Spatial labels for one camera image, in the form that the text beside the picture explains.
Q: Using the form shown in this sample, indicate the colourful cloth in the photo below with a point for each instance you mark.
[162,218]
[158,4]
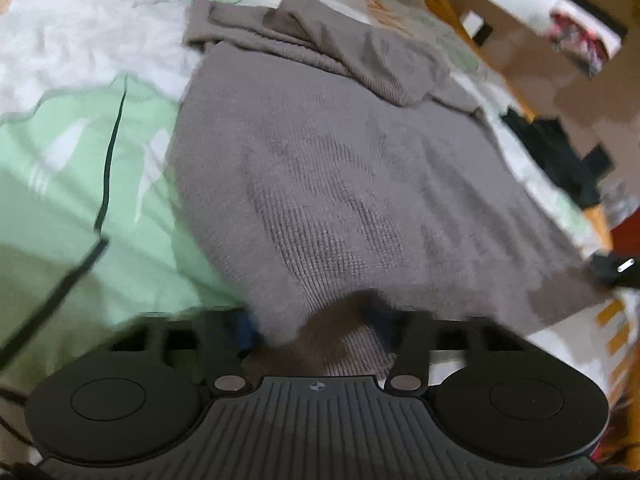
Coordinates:
[582,40]

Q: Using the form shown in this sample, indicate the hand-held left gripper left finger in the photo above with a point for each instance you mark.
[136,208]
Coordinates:
[245,332]

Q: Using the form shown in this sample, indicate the window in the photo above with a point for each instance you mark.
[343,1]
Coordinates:
[530,0]

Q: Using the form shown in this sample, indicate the dark cloth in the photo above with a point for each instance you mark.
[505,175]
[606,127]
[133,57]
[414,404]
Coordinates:
[555,155]

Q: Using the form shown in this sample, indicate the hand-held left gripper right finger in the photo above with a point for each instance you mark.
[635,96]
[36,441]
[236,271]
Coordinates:
[384,327]

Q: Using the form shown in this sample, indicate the grey knitted hooded sweater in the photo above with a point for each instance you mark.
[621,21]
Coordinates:
[350,185]

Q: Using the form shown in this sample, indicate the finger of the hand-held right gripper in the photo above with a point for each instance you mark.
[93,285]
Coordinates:
[617,267]

